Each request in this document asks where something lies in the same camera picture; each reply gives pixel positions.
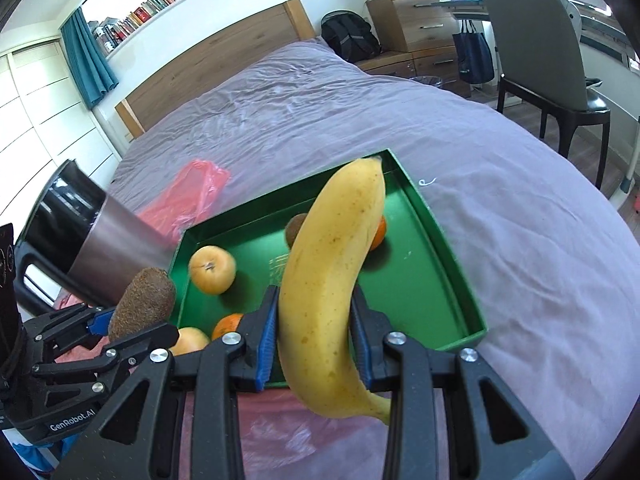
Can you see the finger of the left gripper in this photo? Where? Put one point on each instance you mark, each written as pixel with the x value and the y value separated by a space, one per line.
pixel 65 329
pixel 134 347

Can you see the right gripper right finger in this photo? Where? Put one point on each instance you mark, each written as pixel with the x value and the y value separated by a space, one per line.
pixel 490 434

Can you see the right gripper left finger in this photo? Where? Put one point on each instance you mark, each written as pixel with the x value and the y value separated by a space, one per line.
pixel 137 434

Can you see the brown kiwi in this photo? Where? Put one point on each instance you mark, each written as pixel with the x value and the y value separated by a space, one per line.
pixel 148 300
pixel 292 229

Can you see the orange tangerine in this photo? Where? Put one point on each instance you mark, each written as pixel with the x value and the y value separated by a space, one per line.
pixel 227 324

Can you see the yellow banana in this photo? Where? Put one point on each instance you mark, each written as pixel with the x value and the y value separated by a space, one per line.
pixel 316 291

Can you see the green rectangular tray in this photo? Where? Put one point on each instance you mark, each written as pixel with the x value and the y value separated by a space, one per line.
pixel 408 293

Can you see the peach-coloured apple in tray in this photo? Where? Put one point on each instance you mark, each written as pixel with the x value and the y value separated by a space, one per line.
pixel 212 270

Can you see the pink plastic sheet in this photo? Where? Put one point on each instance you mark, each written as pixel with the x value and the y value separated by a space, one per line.
pixel 303 325

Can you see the steel black electric kettle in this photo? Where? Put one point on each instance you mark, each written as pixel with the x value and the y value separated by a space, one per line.
pixel 82 238

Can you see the tangerine in tray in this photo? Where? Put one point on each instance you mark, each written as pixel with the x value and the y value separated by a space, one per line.
pixel 379 235

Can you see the purple bed cover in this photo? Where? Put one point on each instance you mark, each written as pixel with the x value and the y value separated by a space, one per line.
pixel 552 263

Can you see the white wardrobe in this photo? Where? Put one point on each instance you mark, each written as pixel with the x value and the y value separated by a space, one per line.
pixel 44 122

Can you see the teal curtain left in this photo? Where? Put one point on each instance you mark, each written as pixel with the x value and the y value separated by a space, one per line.
pixel 91 73

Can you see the navy tote bag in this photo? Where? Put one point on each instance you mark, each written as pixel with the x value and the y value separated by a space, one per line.
pixel 474 58

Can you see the wooden drawer cabinet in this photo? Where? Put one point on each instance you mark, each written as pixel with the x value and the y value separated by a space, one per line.
pixel 417 39

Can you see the black backpack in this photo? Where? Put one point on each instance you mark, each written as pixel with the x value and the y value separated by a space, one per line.
pixel 349 36

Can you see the wooden headboard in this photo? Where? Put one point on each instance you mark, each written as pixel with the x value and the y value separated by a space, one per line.
pixel 211 62

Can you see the grey black chair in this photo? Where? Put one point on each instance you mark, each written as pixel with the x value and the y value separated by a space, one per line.
pixel 541 64

